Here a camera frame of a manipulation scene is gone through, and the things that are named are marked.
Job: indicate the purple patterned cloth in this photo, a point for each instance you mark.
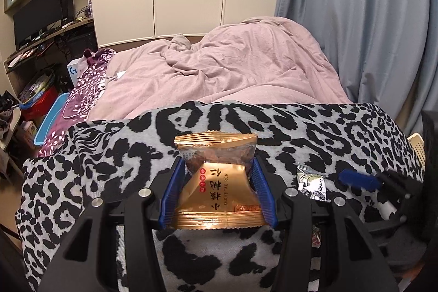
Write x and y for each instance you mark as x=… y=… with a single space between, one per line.
x=89 y=88

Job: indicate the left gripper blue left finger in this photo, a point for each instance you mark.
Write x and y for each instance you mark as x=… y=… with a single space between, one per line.
x=171 y=195

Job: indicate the black computer monitor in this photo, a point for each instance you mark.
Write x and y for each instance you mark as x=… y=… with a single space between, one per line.
x=33 y=17

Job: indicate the pink duvet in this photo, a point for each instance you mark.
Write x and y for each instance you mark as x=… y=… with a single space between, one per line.
x=265 y=60

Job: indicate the gold walnut snack packet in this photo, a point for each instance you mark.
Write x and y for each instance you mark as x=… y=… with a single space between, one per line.
x=218 y=194

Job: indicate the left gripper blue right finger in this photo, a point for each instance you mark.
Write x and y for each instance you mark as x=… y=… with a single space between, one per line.
x=264 y=185

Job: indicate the silver small snack packet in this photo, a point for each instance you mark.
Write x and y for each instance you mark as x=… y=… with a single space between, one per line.
x=311 y=183

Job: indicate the light blue plastic bin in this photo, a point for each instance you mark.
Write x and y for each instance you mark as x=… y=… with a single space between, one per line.
x=49 y=119

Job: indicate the cream perforated plastic basket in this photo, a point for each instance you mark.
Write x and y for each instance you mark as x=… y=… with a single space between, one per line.
x=418 y=145

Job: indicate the white logitech box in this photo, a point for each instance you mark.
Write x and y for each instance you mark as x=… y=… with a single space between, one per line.
x=76 y=68

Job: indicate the wooden desk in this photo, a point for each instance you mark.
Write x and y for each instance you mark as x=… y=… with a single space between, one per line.
x=54 y=50

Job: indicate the grey blue curtain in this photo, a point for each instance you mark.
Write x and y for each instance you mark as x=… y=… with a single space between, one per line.
x=385 y=51

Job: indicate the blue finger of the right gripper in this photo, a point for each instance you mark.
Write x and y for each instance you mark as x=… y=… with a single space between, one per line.
x=357 y=180

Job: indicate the red round tin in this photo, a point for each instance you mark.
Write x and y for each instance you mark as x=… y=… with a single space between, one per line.
x=39 y=95

